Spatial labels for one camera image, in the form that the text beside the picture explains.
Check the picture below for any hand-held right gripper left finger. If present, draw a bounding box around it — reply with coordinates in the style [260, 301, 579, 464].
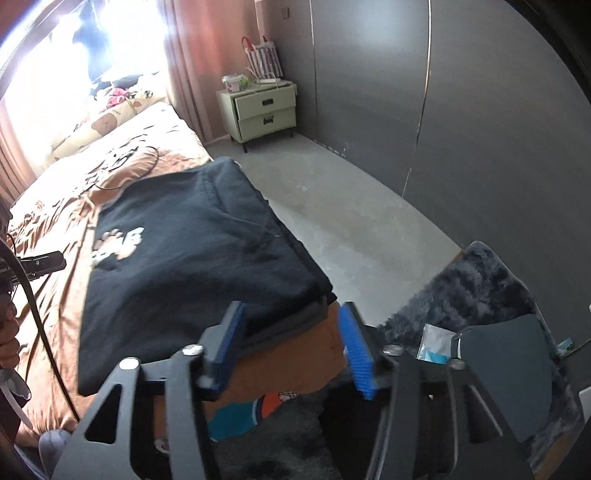
[51, 301, 247, 480]

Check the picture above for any pale green nightstand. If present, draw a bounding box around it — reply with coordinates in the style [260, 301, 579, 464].
[216, 79, 298, 153]

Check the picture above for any person's left hand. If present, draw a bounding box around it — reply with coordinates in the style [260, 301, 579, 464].
[0, 302, 21, 370]

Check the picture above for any striped tote bag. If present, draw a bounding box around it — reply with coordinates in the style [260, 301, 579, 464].
[241, 34, 283, 81]

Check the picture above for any printed bed sheet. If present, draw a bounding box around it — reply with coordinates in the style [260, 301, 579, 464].
[152, 390, 305, 455]

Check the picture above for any long dark hanging garment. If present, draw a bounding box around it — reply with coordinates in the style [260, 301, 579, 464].
[74, 4, 108, 79]

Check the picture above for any dark grey wardrobe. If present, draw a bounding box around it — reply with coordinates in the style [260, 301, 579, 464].
[272, 0, 591, 278]

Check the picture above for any black bear print t-shirt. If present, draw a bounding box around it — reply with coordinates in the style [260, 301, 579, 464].
[78, 156, 335, 397]

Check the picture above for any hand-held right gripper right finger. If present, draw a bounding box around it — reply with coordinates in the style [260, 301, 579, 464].
[337, 302, 527, 480]

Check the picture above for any bear print cushion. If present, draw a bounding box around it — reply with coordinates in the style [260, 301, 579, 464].
[44, 95, 167, 160]

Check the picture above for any beige duvet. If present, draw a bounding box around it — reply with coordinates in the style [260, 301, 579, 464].
[41, 102, 204, 185]

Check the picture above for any pink curtain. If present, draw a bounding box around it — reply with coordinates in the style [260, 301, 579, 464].
[159, 0, 282, 144]
[0, 102, 38, 204]

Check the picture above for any thin black cable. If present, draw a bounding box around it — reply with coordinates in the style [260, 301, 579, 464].
[69, 145, 160, 190]

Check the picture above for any grey fluffy rug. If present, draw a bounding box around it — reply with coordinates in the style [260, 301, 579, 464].
[323, 240, 583, 480]

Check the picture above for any bright window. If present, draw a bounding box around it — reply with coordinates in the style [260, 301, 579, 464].
[0, 0, 171, 116]

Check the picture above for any white blue packet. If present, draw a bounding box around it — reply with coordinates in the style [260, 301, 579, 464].
[416, 323, 459, 365]

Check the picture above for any grey clothes stack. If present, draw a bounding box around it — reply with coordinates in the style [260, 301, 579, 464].
[238, 295, 334, 356]

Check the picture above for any brown blanket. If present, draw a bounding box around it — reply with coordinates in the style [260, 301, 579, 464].
[9, 138, 347, 435]

